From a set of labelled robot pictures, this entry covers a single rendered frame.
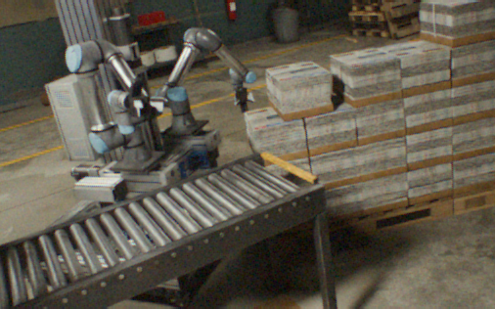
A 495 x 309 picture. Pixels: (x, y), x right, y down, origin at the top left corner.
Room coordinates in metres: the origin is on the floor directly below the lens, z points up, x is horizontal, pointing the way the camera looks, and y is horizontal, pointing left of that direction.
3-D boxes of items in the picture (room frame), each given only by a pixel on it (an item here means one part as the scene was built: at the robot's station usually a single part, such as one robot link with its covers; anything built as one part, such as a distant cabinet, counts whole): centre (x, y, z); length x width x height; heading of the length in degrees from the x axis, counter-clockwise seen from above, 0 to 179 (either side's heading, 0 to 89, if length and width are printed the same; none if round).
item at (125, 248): (1.75, 0.55, 0.77); 0.47 x 0.05 x 0.05; 25
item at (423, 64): (2.88, -1.06, 0.95); 0.38 x 0.29 x 0.23; 4
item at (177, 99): (2.93, 0.34, 0.98); 0.13 x 0.12 x 0.14; 35
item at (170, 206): (1.86, 0.31, 0.77); 0.47 x 0.05 x 0.05; 25
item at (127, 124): (2.20, 0.49, 1.12); 0.11 x 0.08 x 0.11; 127
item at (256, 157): (2.04, 0.53, 0.74); 1.34 x 0.05 x 0.12; 115
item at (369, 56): (2.86, -0.77, 1.06); 0.37 x 0.29 x 0.01; 6
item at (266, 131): (2.84, -0.63, 0.42); 1.17 x 0.39 x 0.83; 95
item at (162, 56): (8.56, 1.62, 0.55); 1.80 x 0.70 x 1.09; 115
